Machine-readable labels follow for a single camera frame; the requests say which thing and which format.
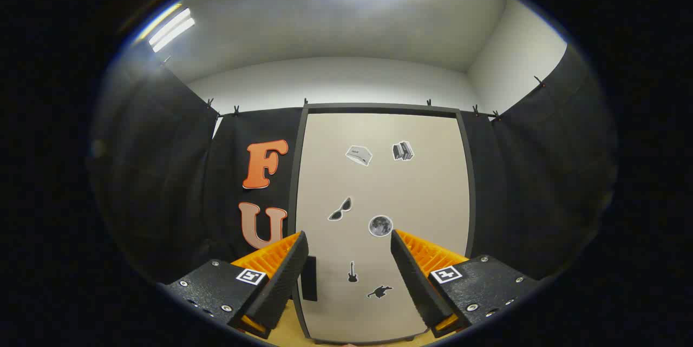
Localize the dark grey shoe cabinet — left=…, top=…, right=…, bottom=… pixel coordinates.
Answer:
left=287, top=102, right=477, bottom=345

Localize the black backdrop cloth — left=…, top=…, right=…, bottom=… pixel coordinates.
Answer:
left=89, top=44, right=618, bottom=283

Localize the narrow ceiling light panel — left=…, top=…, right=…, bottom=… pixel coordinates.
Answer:
left=147, top=8, right=195, bottom=53

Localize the black door handle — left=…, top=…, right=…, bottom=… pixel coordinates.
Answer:
left=301, top=256, right=318, bottom=302

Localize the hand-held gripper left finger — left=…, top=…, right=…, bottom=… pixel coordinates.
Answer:
left=157, top=231, right=309, bottom=339

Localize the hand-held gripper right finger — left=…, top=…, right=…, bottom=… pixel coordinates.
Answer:
left=391, top=230, right=542, bottom=338

